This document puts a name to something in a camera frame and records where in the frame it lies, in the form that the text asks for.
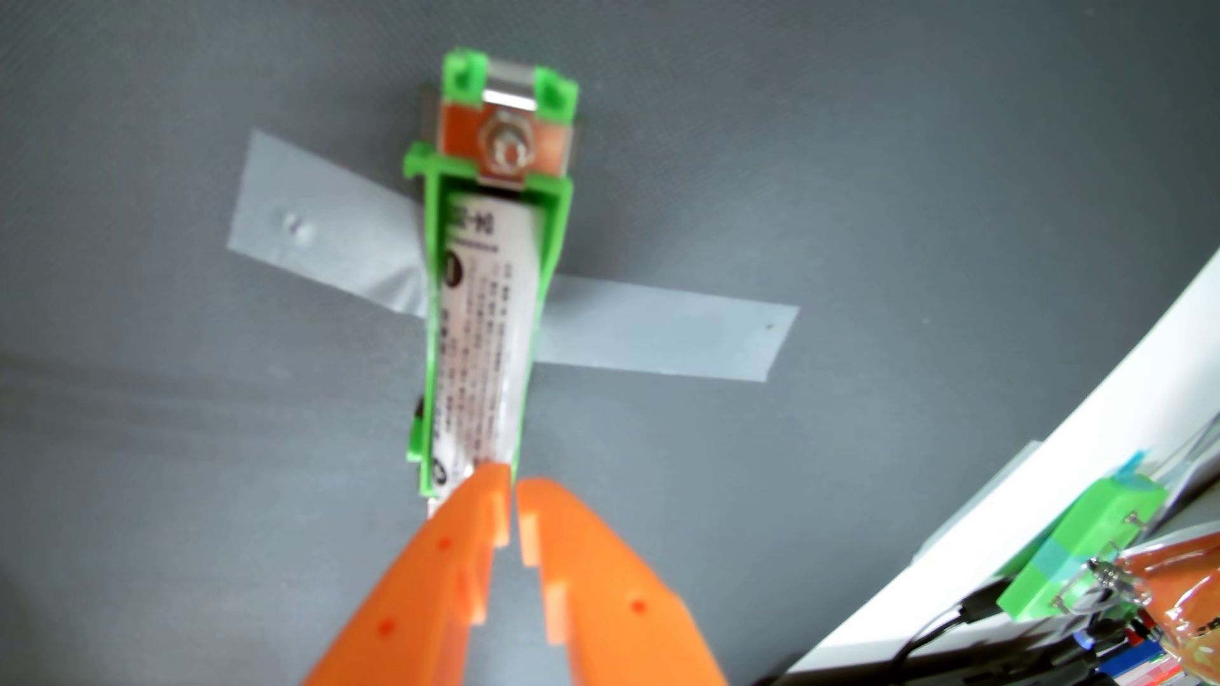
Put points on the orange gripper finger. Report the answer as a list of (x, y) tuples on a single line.
[(619, 619), (419, 610)]

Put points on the white cylindrical battery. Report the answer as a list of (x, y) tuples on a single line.
[(486, 333)]

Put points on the green battery holder with bolt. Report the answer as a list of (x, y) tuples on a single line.
[(558, 95)]

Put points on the grey tape strip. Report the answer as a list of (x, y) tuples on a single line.
[(324, 229), (667, 329)]

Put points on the dark grey mat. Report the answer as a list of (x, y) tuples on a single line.
[(143, 476)]

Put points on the black device with mesh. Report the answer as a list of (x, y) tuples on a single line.
[(953, 667)]

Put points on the green holder with teal tape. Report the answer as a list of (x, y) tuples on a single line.
[(1087, 534)]

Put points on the orange translucent bag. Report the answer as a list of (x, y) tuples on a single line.
[(1182, 591)]

